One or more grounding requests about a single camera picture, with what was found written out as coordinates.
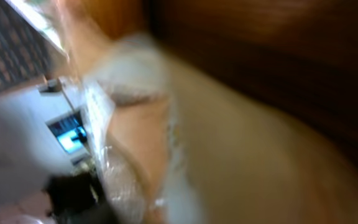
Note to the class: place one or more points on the beige brown snack pouch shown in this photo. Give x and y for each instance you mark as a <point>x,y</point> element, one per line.
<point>172,145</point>

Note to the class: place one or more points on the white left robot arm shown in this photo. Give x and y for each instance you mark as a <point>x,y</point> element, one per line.
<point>30,152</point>

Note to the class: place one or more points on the grey plastic mesh basket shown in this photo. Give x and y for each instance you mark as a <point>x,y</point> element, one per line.
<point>23,51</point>

